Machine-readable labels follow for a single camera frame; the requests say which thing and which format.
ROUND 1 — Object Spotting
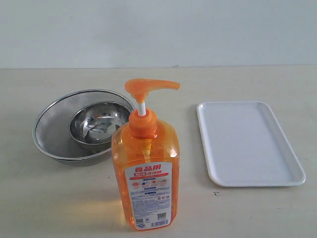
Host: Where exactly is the orange pump soap bottle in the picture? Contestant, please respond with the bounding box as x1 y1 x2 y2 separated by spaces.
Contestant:
111 78 180 231

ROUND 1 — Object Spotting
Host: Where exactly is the small stainless steel bowl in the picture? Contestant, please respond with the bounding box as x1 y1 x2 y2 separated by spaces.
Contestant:
69 101 134 153

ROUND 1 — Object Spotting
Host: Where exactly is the steel mesh colander basket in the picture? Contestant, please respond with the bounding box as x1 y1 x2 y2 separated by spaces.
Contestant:
33 89 135 166

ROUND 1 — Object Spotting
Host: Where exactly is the white rectangular plastic tray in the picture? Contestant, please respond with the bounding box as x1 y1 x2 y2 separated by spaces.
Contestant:
196 101 306 187

